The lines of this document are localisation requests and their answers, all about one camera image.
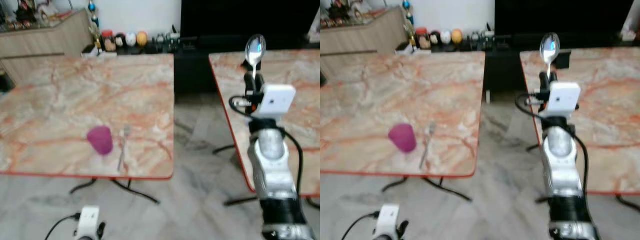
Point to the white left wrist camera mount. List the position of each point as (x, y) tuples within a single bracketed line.
[(88, 220), (386, 219)]

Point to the blue and gold trophy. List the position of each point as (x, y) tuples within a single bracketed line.
[(92, 15), (407, 14)]

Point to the dark round figurine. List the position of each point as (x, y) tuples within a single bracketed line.
[(435, 38), (120, 40)]

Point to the orange egg ornament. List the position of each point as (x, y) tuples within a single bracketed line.
[(456, 36), (142, 38)]

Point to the red lidded jar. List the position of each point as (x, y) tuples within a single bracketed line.
[(108, 42), (423, 39)]

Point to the light wooden cabinet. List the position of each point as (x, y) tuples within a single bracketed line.
[(365, 40), (45, 42)]

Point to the purple plastic cup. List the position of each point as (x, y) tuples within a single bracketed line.
[(101, 140), (403, 138)]

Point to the white egg ornament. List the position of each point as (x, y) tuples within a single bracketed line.
[(445, 37), (131, 39)]

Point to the black television screen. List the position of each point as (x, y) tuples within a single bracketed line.
[(250, 17), (565, 16)]

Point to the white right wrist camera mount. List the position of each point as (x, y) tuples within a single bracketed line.
[(565, 99), (276, 100)]

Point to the silver metal spoon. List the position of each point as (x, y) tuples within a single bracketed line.
[(549, 47), (255, 49)]

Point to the silver metal fork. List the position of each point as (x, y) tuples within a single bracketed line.
[(122, 147), (426, 145)]

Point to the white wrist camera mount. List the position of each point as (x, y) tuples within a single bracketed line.
[(386, 219), (565, 99), (276, 100), (88, 220)]

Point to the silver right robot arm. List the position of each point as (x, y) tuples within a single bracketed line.
[(562, 170), (272, 170)]

